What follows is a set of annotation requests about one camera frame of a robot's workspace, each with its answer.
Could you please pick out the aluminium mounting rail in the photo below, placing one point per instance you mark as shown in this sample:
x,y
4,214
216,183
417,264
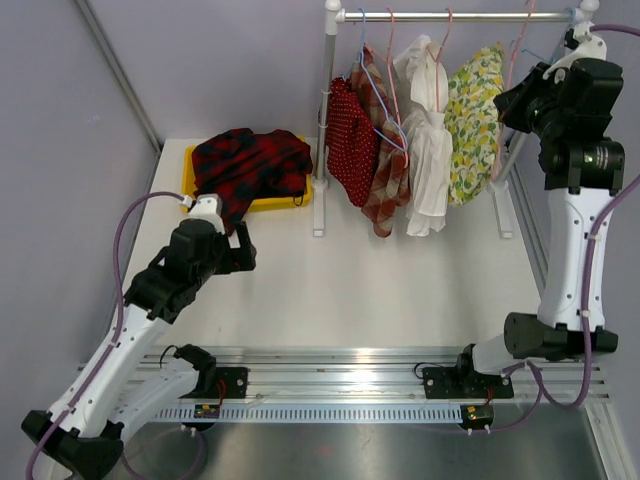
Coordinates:
x,y
366,375

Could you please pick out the red polka dot skirt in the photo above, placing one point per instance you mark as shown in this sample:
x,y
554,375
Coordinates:
x,y
351,142

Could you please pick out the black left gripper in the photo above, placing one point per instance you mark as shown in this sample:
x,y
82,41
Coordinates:
x,y
242,258

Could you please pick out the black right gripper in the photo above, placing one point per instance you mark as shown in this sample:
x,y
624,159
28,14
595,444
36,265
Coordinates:
x,y
511,103

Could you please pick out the white pleated skirt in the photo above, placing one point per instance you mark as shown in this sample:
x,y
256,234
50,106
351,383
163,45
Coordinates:
x,y
429,142

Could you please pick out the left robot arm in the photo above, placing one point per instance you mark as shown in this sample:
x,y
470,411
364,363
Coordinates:
x,y
86,430

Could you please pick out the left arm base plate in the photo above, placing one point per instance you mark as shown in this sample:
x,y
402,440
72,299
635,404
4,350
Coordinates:
x,y
228,383

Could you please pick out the pink wire hanger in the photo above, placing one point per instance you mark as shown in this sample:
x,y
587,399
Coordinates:
x,y
510,75

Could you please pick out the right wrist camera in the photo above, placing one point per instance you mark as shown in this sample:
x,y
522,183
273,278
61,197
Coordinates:
x,y
589,45

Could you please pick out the beige red plaid skirt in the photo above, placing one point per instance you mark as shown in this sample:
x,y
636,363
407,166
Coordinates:
x,y
390,188

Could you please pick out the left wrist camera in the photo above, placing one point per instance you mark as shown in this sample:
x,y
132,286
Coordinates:
x,y
203,216

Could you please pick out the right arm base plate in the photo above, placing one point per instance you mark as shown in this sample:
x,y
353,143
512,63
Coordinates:
x,y
448,383

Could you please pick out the lemon print skirt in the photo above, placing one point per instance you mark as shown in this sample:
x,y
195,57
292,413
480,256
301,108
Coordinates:
x,y
472,119

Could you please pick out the dark red plaid skirt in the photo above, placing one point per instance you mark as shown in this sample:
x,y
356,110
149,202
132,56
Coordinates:
x,y
250,170

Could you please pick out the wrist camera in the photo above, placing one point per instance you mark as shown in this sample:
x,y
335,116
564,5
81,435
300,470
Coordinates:
x,y
589,45
203,216

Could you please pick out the blue wire hanger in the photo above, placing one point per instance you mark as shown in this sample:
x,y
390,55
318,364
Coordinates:
x,y
539,36

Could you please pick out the yellow plastic tray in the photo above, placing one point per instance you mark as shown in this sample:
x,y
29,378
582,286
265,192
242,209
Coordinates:
x,y
300,192

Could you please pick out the white slotted cable duct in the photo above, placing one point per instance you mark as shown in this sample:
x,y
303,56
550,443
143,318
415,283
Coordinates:
x,y
274,413

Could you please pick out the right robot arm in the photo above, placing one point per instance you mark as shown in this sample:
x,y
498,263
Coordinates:
x,y
583,174

